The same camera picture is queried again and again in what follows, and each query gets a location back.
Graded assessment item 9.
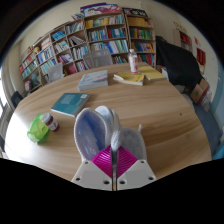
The teal book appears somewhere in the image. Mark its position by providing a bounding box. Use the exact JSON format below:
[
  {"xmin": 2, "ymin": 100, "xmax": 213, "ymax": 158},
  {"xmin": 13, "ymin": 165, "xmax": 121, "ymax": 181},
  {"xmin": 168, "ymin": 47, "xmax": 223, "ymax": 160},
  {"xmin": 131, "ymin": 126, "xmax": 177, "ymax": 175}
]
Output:
[{"xmin": 50, "ymin": 92, "xmax": 91, "ymax": 118}]

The clear bottle with red label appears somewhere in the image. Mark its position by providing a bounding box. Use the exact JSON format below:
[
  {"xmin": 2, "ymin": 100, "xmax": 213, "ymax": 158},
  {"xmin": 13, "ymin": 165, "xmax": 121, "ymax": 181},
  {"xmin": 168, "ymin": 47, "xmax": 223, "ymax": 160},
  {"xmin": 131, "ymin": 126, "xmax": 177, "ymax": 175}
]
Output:
[{"xmin": 128, "ymin": 48, "xmax": 140, "ymax": 75}]

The grey mesh chair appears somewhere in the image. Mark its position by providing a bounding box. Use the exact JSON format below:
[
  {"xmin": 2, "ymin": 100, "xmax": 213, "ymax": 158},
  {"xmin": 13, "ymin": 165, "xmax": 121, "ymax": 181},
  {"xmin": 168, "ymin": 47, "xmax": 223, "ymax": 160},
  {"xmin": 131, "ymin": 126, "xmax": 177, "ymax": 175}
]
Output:
[{"xmin": 82, "ymin": 49, "xmax": 114, "ymax": 70}]

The dark chair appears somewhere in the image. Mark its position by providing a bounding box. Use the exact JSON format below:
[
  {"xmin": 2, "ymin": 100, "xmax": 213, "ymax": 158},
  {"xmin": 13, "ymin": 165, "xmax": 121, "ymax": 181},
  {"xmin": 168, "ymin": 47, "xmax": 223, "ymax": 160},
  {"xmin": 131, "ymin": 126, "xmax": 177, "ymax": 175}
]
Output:
[{"xmin": 10, "ymin": 90, "xmax": 25, "ymax": 108}]

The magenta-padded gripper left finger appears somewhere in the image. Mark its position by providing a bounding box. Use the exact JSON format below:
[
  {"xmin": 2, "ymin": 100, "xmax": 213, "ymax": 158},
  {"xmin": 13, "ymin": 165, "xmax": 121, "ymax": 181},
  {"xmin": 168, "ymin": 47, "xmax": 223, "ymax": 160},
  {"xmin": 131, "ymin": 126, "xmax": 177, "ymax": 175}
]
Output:
[{"xmin": 70, "ymin": 145, "xmax": 115, "ymax": 192}]

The wooden bookshelf unit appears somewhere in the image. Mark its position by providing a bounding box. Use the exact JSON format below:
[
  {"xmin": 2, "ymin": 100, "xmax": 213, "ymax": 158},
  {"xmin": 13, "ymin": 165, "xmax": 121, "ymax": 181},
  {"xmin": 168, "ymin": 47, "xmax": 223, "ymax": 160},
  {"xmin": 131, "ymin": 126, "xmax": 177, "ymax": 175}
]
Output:
[{"xmin": 18, "ymin": 2, "xmax": 158, "ymax": 95}]

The green plastic bag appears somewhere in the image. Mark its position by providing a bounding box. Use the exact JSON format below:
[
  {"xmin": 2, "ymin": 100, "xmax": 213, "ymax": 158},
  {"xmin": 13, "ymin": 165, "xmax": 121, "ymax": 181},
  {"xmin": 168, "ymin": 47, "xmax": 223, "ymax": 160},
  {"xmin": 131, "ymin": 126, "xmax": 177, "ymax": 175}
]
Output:
[{"xmin": 26, "ymin": 113, "xmax": 51, "ymax": 145}]

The red wall hanging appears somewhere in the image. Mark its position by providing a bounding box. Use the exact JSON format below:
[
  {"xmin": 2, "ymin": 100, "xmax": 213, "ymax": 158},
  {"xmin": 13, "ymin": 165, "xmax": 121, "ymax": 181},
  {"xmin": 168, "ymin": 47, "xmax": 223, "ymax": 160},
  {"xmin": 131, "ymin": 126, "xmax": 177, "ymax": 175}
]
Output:
[{"xmin": 196, "ymin": 47, "xmax": 207, "ymax": 67}]

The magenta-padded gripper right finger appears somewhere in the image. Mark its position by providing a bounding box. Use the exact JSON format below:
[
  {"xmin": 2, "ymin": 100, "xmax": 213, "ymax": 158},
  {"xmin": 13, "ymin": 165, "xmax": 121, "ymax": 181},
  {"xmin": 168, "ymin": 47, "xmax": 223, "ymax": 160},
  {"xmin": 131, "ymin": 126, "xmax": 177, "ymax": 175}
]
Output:
[{"xmin": 114, "ymin": 145, "xmax": 158, "ymax": 192}]

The yellow white book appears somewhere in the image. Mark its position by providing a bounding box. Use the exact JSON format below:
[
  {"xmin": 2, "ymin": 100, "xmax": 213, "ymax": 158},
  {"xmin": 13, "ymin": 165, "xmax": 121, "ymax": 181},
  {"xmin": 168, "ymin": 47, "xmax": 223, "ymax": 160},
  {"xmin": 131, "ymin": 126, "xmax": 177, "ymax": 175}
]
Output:
[{"xmin": 112, "ymin": 72, "xmax": 146, "ymax": 87}]

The yellow thin book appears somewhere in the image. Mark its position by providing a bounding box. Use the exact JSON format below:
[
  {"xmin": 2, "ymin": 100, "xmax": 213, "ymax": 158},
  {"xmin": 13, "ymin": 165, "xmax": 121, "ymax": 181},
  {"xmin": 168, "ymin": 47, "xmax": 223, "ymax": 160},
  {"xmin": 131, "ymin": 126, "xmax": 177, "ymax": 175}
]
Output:
[{"xmin": 137, "ymin": 65, "xmax": 168, "ymax": 82}]

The grey book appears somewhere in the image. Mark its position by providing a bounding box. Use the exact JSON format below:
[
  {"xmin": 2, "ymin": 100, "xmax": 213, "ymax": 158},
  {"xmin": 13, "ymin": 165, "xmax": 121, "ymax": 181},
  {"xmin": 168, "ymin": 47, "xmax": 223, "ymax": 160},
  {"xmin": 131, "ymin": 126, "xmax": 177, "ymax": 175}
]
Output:
[{"xmin": 77, "ymin": 69, "xmax": 110, "ymax": 92}]

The small wall cabinet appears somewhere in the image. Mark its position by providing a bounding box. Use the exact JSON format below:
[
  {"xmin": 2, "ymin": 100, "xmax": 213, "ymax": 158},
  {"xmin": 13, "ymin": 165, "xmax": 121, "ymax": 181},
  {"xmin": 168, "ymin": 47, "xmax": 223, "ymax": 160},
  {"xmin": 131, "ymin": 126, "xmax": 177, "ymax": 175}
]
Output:
[{"xmin": 179, "ymin": 29, "xmax": 194, "ymax": 52}]

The cardboard box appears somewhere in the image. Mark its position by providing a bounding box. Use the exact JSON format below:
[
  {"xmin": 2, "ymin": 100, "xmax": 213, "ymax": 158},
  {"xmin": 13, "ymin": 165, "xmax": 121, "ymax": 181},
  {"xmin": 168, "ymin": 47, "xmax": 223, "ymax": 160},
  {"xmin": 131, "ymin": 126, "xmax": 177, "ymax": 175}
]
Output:
[{"xmin": 189, "ymin": 78, "xmax": 211, "ymax": 105}]

